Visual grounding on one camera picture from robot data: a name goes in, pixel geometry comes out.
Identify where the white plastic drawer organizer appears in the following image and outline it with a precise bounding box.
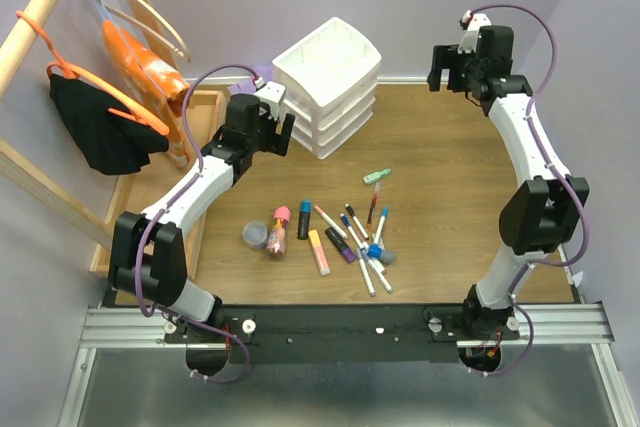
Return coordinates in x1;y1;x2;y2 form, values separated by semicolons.
272;17;382;160

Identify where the pink cap crayon bottle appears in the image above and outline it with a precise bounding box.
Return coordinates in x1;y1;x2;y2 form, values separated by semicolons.
266;206;291;259

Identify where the clear round jar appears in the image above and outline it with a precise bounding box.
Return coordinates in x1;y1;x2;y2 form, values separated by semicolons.
242;221;268;250

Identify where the black blue cap highlighter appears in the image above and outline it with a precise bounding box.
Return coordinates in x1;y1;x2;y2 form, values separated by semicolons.
297;200;312;240

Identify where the orange pink highlighter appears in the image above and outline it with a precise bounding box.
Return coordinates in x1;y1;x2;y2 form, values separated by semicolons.
308;230;330;276

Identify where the black purple cap highlighter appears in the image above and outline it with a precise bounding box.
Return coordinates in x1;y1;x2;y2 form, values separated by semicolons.
325;227;357;263

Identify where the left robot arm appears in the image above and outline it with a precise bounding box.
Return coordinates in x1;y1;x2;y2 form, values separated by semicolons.
108;94;295;342

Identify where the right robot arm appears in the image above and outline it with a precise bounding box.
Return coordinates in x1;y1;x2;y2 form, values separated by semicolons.
428;20;590;339

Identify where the purple cloth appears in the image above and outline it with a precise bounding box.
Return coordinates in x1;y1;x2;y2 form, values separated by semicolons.
238;65;276;94

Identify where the pink cap white marker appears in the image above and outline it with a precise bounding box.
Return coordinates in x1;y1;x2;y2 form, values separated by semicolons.
313;204;349;240

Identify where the black cap whiteboard marker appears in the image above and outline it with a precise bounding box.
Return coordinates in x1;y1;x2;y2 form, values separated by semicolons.
345;203;369;240

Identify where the red gel pen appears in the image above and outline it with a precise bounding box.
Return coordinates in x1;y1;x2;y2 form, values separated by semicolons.
366;181;381;229

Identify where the orange white garment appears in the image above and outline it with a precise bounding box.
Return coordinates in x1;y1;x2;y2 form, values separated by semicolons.
102;20;191;168

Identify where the wooden hanger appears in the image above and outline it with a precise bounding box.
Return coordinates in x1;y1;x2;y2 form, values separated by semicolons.
105;0;191;63

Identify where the light blue acrylic marker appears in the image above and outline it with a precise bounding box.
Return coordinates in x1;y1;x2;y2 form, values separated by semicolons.
373;207;389;244

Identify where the orange hanger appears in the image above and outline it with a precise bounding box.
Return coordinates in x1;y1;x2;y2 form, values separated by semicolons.
15;11;169;136

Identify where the brown cap white marker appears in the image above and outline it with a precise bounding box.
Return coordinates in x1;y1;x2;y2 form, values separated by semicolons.
360;242;393;294

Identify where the grey blue cap glue bottle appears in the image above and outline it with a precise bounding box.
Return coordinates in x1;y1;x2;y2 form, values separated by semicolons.
367;243;396;265

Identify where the black garment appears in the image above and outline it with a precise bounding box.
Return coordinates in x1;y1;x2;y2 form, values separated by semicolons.
49;74;169;176

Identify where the wooden clothes rack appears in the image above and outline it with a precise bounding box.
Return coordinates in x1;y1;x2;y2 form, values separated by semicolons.
0;0;181;268

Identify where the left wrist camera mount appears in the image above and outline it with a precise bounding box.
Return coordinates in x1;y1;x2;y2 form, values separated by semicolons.
254;77;286;122

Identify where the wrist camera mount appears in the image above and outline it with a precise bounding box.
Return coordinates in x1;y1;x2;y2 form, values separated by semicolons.
457;11;491;54
254;77;286;122

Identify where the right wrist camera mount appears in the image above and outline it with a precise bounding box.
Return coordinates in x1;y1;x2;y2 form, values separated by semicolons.
457;11;491;54

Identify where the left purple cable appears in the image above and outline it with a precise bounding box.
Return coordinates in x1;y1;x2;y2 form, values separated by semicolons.
134;64;261;384

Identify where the purple cable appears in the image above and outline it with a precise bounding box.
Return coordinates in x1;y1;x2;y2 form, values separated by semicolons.
467;3;589;379
134;64;261;384

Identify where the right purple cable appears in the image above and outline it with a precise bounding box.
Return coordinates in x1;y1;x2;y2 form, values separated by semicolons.
467;3;589;379

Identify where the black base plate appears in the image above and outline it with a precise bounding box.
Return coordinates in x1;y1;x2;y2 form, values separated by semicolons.
164;302;524;366

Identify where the blue wire hanger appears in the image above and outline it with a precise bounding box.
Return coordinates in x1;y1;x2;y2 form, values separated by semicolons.
92;0;167;98

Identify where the aluminium rail frame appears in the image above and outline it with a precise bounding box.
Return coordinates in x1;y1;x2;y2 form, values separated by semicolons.
60;303;639;426

